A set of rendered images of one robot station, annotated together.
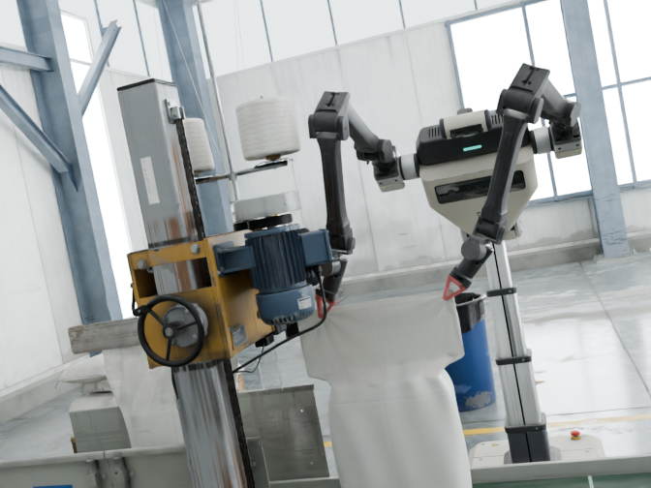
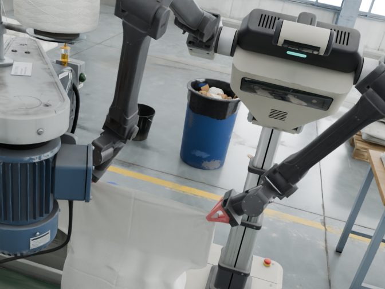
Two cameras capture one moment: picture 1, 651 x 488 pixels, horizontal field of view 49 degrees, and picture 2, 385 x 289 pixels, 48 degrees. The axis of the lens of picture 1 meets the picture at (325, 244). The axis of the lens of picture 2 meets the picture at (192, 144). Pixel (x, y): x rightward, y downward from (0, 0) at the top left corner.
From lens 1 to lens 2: 1.17 m
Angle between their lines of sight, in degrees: 25
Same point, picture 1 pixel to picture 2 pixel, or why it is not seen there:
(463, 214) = (258, 105)
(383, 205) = not seen: outside the picture
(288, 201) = (43, 129)
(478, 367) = (219, 144)
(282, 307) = (7, 243)
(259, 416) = not seen: hidden behind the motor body
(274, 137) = (58, 11)
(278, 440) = not seen: hidden behind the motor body
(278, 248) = (18, 178)
